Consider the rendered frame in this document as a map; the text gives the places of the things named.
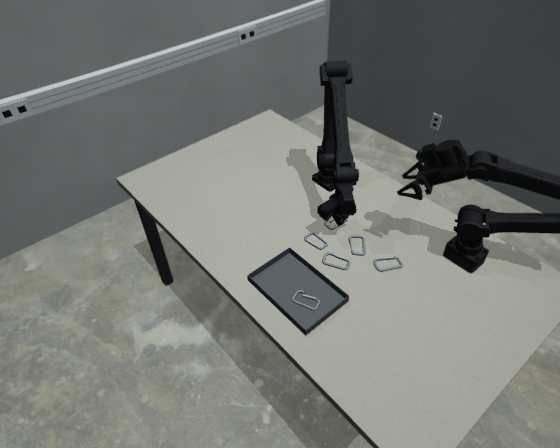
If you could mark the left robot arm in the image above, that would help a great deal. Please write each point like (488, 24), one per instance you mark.
(470, 228)

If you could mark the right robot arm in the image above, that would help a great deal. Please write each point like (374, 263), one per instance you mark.
(334, 76)

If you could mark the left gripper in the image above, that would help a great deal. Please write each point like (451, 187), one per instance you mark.
(420, 179)

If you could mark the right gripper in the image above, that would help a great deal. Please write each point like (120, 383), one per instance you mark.
(338, 219)

